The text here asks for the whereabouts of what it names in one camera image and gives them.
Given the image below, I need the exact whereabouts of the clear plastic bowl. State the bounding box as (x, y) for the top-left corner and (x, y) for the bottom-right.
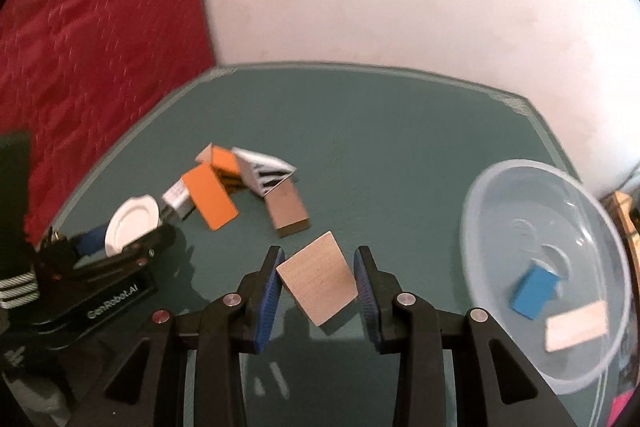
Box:
(460, 158), (633, 395)

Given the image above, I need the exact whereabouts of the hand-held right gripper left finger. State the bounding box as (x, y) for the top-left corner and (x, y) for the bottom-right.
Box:
(75, 246), (287, 427)

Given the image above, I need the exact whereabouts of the white round lid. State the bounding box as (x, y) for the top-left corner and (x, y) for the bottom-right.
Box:
(105, 196), (161, 257)

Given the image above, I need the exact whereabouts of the red quilted blanket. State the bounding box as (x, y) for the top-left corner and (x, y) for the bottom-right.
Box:
(0, 0), (218, 238)

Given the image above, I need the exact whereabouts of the bamboo side table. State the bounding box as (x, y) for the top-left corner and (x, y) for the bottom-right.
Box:
(600, 189), (640, 268)

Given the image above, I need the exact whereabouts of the small white block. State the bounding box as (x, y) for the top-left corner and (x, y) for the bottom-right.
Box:
(162, 181), (196, 223)

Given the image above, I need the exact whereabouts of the orange block with black stripes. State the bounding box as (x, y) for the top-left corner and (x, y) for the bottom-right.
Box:
(195, 144), (246, 195)

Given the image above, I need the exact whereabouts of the green table mat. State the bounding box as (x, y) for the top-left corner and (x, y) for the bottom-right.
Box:
(50, 62), (596, 427)

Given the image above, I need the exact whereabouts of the light wooden block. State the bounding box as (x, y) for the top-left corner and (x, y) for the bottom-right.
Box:
(276, 231), (360, 327)

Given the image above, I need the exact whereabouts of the person's left forearm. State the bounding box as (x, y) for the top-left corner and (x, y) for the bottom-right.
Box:
(0, 129), (41, 313)

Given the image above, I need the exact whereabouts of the pale wooden block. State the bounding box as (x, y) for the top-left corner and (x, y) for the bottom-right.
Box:
(544, 300), (609, 353)

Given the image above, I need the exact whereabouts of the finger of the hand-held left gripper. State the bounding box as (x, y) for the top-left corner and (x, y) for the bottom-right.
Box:
(44, 228), (109, 258)
(69, 223), (177, 281)

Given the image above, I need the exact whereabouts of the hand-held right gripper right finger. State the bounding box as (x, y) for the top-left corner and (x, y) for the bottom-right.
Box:
(352, 246), (578, 427)

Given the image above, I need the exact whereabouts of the blue block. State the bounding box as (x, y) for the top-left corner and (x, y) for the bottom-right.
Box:
(510, 259), (561, 321)

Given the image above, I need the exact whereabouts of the brown wooden block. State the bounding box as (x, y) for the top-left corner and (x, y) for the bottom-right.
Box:
(263, 181), (312, 239)

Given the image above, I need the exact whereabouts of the plain orange block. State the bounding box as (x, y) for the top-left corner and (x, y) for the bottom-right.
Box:
(181, 163), (238, 231)

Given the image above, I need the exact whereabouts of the striped white triangular block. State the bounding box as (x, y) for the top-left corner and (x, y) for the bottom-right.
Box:
(232, 147), (297, 198)

